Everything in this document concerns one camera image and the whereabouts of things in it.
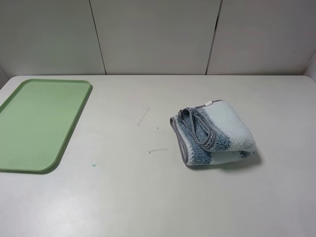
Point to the blue white striped towel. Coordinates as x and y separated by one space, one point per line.
212 134

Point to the green plastic tray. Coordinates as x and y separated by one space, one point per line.
37 121

